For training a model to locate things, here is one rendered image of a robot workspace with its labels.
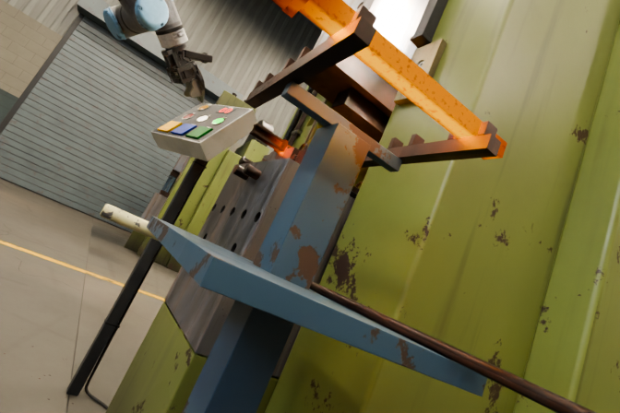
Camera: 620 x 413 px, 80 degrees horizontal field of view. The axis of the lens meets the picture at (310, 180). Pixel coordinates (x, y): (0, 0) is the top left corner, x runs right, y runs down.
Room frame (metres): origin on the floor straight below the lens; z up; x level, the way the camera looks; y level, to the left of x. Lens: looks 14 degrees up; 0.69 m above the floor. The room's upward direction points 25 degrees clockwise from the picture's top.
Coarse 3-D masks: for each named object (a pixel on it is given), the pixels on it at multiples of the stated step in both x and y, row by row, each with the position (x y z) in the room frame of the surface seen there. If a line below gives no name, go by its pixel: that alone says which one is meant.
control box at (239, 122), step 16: (192, 112) 1.53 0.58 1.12; (208, 112) 1.49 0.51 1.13; (224, 112) 1.43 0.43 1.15; (240, 112) 1.40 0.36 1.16; (224, 128) 1.34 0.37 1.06; (240, 128) 1.39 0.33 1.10; (160, 144) 1.51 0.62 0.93; (176, 144) 1.41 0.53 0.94; (192, 144) 1.33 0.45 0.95; (208, 144) 1.31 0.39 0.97; (224, 144) 1.36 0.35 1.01; (208, 160) 1.34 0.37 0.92
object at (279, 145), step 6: (258, 126) 0.97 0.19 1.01; (252, 132) 0.97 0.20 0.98; (258, 132) 0.99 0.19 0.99; (264, 132) 0.99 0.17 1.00; (270, 132) 0.99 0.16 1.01; (258, 138) 1.00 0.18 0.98; (264, 138) 0.99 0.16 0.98; (270, 138) 1.00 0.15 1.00; (276, 138) 1.01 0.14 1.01; (270, 144) 1.00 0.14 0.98; (276, 144) 1.01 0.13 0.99; (282, 144) 1.00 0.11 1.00; (276, 150) 1.03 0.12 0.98; (282, 150) 1.01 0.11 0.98
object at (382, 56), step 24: (288, 0) 0.31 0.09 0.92; (312, 0) 0.31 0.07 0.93; (336, 0) 0.32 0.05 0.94; (336, 24) 0.33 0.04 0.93; (384, 48) 0.34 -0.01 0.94; (384, 72) 0.37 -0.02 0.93; (408, 72) 0.36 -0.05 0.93; (408, 96) 0.39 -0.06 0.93; (432, 96) 0.37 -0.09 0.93; (456, 120) 0.39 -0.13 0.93; (480, 120) 0.41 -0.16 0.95; (504, 144) 0.43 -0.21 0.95
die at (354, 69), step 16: (336, 64) 0.96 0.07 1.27; (352, 64) 0.98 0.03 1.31; (320, 80) 1.08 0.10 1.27; (336, 80) 1.04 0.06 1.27; (352, 80) 1.00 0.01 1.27; (368, 80) 1.02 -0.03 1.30; (384, 80) 1.04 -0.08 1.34; (336, 96) 1.14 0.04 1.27; (368, 96) 1.05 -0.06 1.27; (384, 96) 1.05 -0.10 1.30; (384, 112) 1.10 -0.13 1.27
